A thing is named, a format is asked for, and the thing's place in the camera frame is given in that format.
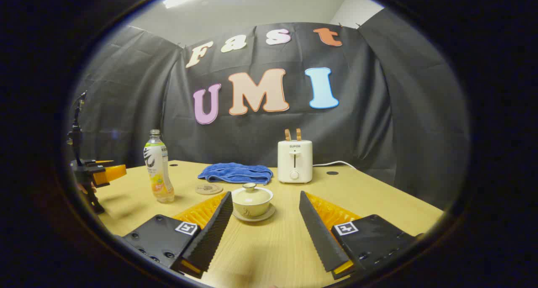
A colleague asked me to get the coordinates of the round brown coaster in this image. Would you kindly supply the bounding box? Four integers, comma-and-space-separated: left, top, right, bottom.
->
195, 183, 224, 196

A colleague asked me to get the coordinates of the cream teacup lid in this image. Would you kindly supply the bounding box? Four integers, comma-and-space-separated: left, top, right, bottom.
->
232, 182, 273, 204

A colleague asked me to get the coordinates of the clear water bottle white label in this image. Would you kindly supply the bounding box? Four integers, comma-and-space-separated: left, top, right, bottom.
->
143, 129, 175, 203

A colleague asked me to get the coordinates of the black backdrop cloth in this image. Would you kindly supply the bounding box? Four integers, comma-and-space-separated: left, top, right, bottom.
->
69, 6, 470, 211

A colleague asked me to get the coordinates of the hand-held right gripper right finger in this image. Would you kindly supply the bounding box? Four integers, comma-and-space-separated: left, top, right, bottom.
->
299, 190, 421, 280

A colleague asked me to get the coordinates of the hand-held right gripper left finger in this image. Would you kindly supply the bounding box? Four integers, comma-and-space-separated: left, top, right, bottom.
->
122, 191, 234, 279

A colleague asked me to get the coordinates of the white toaster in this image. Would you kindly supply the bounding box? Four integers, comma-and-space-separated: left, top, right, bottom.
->
277, 140, 314, 184

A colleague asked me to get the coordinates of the blue towel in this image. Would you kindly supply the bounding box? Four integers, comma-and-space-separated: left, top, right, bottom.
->
198, 163, 274, 185

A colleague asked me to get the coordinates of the cream saucer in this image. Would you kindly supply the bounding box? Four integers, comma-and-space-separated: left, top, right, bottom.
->
232, 203, 277, 222

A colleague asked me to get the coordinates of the white toaster cable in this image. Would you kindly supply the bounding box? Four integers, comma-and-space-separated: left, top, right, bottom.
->
312, 160, 357, 171

